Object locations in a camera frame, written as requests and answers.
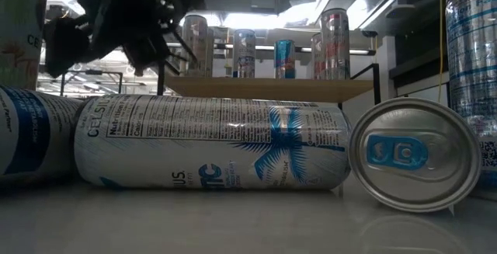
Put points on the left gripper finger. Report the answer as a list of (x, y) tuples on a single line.
[(64, 48)]

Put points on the Celsius can orange print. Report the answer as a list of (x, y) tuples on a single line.
[(194, 48), (21, 32)]

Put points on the Celsius can red print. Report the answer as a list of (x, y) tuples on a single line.
[(336, 52), (316, 60)]

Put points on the wooden shelf black legs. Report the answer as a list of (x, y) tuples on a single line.
[(272, 89)]

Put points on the white table cover sheet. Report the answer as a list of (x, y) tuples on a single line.
[(155, 227)]

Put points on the tall silver blue can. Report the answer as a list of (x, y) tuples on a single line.
[(415, 180)]

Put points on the small silver can blue text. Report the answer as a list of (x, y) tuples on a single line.
[(471, 91)]

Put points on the black metal frame stand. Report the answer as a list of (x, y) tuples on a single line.
[(91, 72)]

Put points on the black wall panel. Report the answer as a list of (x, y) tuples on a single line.
[(419, 60)]

